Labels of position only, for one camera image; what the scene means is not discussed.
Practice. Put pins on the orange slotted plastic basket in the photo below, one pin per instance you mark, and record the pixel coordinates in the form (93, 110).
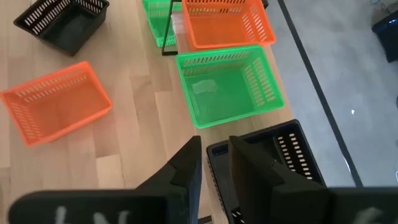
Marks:
(217, 28)
(62, 105)

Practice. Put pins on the black slotted plastic basket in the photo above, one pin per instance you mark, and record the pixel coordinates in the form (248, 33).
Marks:
(71, 31)
(270, 140)

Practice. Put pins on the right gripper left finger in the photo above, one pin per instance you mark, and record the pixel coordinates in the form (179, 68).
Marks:
(186, 186)

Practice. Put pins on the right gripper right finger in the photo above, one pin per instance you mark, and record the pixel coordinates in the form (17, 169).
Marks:
(264, 193)

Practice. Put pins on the dark glossy box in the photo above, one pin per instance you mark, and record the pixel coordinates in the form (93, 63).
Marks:
(387, 34)

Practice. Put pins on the green slotted plastic basket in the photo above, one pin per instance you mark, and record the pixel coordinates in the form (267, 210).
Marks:
(155, 25)
(217, 99)

